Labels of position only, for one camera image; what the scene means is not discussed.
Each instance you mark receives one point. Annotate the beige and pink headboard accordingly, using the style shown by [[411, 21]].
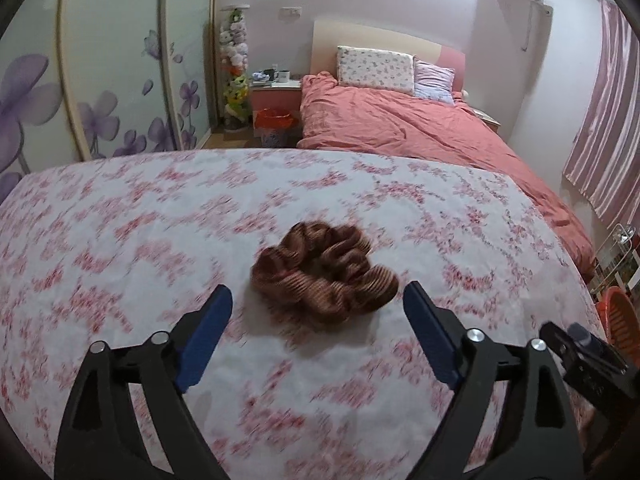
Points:
[[370, 35]]

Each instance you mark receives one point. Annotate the floral pillow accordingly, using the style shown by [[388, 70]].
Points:
[[375, 67]]

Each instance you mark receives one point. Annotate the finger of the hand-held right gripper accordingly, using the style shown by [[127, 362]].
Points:
[[582, 335]]

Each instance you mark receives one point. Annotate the floral tablecloth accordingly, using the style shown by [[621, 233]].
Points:
[[150, 220]]

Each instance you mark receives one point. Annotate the plush toy tower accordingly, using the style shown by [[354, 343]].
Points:
[[235, 55]]

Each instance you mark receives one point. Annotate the brown scrunchie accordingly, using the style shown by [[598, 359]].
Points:
[[310, 270]]

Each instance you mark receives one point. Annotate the pink duvet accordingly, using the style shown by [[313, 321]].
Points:
[[425, 135]]

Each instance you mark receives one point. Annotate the small bin with orange bag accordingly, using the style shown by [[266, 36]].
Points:
[[272, 125]]

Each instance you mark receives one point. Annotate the striped pillow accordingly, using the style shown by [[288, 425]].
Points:
[[432, 82]]

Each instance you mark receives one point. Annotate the wall socket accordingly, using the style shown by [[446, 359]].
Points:
[[292, 11]]

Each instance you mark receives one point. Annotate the pink striped curtain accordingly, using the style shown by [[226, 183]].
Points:
[[610, 135]]

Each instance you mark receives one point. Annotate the orange plastic basket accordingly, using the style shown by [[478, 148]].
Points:
[[622, 315]]

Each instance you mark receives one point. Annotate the pink nightstand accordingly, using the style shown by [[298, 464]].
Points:
[[275, 97]]

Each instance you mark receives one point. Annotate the beige nightstand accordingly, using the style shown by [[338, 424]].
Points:
[[487, 119]]

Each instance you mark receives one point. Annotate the flower print sliding wardrobe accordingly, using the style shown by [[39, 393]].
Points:
[[115, 35]]

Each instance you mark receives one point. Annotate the white mug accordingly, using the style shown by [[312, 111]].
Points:
[[282, 76]]

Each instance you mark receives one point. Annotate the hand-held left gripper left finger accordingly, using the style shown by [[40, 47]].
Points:
[[207, 340]]

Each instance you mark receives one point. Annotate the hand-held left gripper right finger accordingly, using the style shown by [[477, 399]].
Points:
[[430, 340]]

